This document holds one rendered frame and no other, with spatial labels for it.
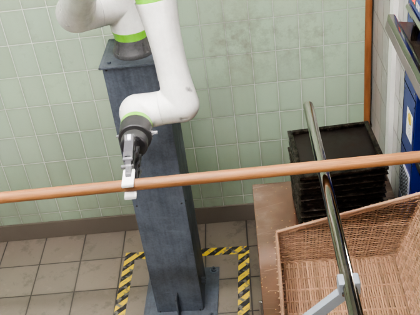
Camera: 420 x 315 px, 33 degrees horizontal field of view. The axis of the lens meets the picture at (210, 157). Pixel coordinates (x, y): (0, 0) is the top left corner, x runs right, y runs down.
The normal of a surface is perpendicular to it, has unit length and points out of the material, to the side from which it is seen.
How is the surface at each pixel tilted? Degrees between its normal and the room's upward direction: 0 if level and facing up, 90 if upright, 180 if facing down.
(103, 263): 0
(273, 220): 0
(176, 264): 90
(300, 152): 0
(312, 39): 90
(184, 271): 90
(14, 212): 90
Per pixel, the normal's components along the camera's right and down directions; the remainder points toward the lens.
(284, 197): -0.11, -0.81
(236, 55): 0.00, 0.58
